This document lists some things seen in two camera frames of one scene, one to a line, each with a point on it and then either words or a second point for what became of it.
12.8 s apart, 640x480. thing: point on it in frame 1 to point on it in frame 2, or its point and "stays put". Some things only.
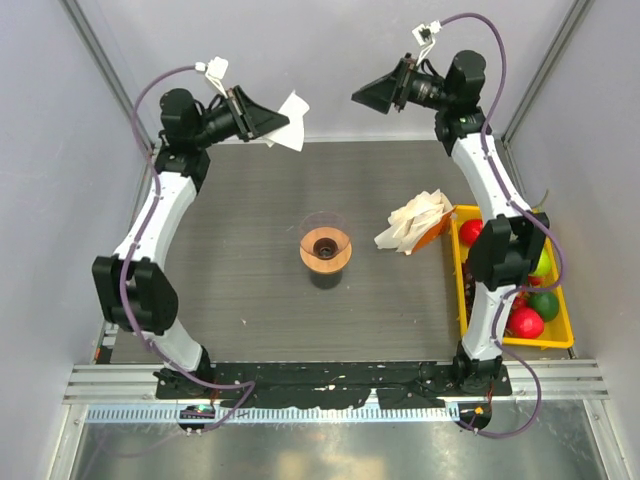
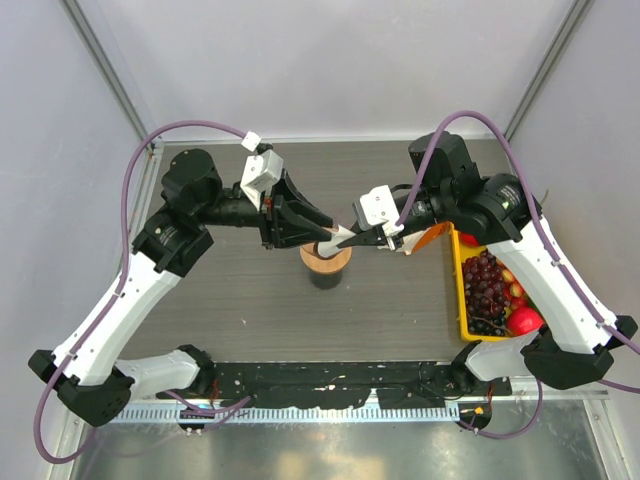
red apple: x=526 y=323 stays put
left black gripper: x=252 y=120 to x=280 y=226
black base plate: x=307 y=385 stays put
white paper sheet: x=292 y=135 to x=329 y=247
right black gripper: x=393 y=88 to x=374 y=236
